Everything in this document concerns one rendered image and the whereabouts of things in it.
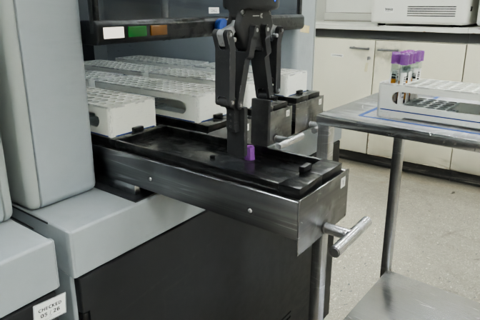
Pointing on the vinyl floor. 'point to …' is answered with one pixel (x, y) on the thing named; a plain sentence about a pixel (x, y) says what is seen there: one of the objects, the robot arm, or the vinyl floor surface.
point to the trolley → (426, 293)
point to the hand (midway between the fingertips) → (249, 128)
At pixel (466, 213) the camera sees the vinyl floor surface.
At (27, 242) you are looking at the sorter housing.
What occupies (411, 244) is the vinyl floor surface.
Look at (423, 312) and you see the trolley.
